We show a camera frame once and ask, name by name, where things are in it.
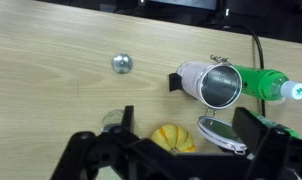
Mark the white cylindrical tin container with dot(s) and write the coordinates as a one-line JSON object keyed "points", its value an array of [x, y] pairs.
{"points": [[193, 78]]}

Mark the green bottle white cap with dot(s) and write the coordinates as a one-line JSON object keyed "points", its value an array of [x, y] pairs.
{"points": [[257, 82]]}

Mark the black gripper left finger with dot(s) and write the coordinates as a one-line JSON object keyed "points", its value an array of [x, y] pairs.
{"points": [[128, 117]]}

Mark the clear glass carafe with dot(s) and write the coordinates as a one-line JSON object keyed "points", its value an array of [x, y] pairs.
{"points": [[111, 117]]}

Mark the small yellow orange pumpkin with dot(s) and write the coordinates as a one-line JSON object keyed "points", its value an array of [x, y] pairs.
{"points": [[171, 136]]}

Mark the round silver metal disc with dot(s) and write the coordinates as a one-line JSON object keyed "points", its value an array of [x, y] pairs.
{"points": [[122, 63]]}

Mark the small black block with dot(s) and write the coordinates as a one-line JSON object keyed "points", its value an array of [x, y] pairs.
{"points": [[174, 82]]}

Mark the round metal hinged lid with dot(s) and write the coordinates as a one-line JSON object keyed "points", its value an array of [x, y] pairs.
{"points": [[219, 131]]}

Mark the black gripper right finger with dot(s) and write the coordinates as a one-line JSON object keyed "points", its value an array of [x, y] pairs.
{"points": [[250, 125]]}

